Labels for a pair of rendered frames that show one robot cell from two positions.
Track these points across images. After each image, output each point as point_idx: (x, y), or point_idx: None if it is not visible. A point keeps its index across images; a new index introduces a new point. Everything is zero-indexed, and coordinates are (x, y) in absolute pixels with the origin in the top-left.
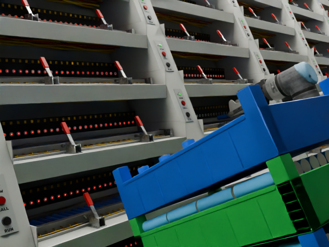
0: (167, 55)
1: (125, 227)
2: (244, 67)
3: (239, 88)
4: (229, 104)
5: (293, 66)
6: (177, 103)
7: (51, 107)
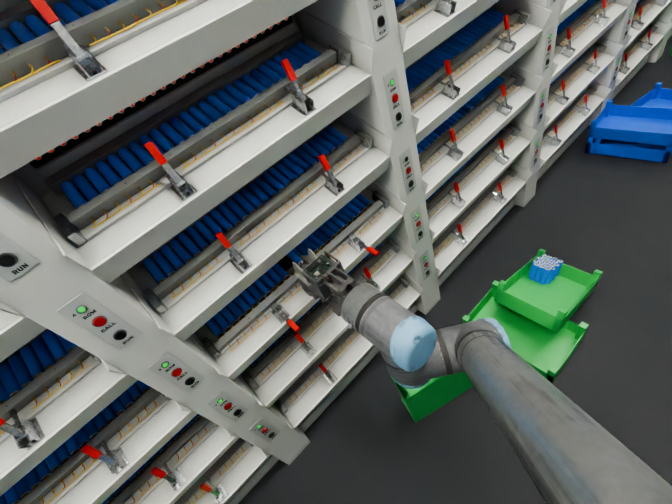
0: (111, 314)
1: None
2: (359, 103)
3: (320, 219)
4: (293, 265)
5: (391, 330)
6: (165, 381)
7: None
